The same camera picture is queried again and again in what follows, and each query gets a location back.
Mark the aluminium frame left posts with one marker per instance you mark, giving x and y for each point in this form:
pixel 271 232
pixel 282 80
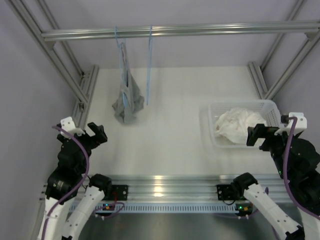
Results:
pixel 60 55

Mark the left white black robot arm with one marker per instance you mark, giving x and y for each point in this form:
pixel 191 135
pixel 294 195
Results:
pixel 64 182

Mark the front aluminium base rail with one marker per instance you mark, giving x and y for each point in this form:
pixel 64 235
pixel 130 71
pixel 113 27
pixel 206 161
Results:
pixel 190 188

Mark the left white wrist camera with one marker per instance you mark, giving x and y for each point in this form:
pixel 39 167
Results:
pixel 67 124

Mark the blue wire hanger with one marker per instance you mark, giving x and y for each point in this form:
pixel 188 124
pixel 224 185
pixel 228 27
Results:
pixel 149 63
pixel 121 65

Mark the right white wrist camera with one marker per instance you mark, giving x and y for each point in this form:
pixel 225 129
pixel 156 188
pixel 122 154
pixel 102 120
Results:
pixel 293 123

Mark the slotted cable duct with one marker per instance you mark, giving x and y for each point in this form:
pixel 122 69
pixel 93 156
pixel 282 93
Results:
pixel 129 207

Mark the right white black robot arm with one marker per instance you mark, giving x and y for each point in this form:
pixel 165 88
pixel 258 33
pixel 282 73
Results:
pixel 296 160

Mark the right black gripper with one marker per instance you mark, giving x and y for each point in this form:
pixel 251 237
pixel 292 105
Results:
pixel 261 131

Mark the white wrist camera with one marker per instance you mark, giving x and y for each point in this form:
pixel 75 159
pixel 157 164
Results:
pixel 67 124
pixel 293 123

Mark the white tank top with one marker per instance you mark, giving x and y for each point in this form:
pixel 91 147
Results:
pixel 234 123

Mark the aluminium hanging rail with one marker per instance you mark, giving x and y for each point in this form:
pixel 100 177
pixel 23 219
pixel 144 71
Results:
pixel 214 29

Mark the aluminium frame posts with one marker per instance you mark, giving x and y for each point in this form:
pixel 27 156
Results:
pixel 286 52
pixel 60 55

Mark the grey tank top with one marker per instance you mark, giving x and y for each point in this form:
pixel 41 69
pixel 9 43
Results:
pixel 127 115

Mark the aluminium frame right posts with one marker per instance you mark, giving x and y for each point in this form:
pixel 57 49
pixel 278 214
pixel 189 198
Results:
pixel 286 52

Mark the clear plastic basket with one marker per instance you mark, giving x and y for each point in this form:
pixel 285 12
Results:
pixel 209 115

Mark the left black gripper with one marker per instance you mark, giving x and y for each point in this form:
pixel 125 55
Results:
pixel 100 137

